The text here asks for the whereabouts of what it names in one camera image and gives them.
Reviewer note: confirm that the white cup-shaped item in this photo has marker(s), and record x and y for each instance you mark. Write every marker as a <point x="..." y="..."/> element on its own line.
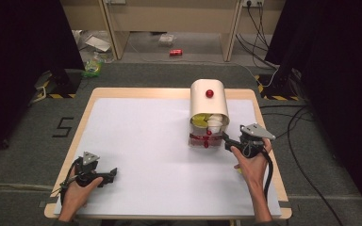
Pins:
<point x="216" y="122"/>

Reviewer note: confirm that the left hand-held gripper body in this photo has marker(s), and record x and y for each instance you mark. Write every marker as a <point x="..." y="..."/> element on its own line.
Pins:
<point x="88" y="171"/>

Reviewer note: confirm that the white storage box red knobs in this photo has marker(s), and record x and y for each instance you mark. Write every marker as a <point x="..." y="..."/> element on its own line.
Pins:
<point x="209" y="100"/>

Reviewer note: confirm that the person's right hand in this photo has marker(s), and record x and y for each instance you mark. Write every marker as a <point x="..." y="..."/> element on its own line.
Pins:
<point x="253" y="169"/>

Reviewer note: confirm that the white wall socket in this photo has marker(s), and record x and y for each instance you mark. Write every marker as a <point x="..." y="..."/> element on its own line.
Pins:
<point x="253" y="3"/>

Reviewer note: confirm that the person's left hand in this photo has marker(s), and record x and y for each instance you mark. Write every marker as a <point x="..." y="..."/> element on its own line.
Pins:
<point x="77" y="194"/>

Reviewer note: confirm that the small clear plastic packet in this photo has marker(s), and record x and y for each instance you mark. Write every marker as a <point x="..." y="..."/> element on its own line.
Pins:
<point x="167" y="39"/>

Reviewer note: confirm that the white table mat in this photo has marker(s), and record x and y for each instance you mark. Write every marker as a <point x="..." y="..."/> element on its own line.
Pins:
<point x="157" y="157"/>

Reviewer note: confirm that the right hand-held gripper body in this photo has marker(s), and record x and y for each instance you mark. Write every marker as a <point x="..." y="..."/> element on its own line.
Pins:
<point x="254" y="141"/>

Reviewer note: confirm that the yellow-green item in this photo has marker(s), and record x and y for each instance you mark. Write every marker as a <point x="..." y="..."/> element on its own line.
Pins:
<point x="200" y="120"/>

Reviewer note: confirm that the black curtain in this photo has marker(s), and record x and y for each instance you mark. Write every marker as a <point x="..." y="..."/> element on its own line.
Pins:
<point x="342" y="78"/>
<point x="19" y="62"/>

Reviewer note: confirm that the red drink can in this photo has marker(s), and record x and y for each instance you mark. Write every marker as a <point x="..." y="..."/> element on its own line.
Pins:
<point x="175" y="52"/>

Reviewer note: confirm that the light wooden desk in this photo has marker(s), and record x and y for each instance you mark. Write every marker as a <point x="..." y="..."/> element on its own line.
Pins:
<point x="176" y="15"/>

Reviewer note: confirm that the stand base with hazard tape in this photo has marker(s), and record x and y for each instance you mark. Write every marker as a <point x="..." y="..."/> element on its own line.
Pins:
<point x="59" y="84"/>
<point x="278" y="89"/>

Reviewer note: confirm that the green snack bag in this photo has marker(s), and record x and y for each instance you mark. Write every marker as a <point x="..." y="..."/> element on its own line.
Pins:
<point x="91" y="68"/>

